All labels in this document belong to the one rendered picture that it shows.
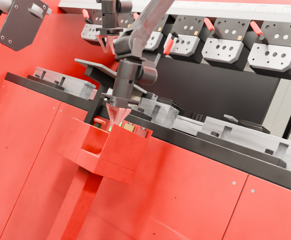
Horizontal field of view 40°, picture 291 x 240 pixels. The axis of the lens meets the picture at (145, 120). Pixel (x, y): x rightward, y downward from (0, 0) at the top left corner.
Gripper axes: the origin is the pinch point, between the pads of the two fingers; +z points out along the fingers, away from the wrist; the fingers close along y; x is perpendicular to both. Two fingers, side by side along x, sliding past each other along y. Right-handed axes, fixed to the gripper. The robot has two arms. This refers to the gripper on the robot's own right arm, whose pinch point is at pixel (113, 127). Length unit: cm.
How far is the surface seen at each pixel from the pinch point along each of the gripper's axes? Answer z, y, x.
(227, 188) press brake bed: 8.0, 18.7, -31.2
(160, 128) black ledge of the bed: -1.0, 21.2, 1.0
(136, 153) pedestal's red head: 6.3, 6.7, -4.9
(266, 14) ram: -47, 44, -13
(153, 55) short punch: -26, 42, 34
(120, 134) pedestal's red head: 0.9, -1.4, -4.8
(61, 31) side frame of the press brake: -30, 50, 122
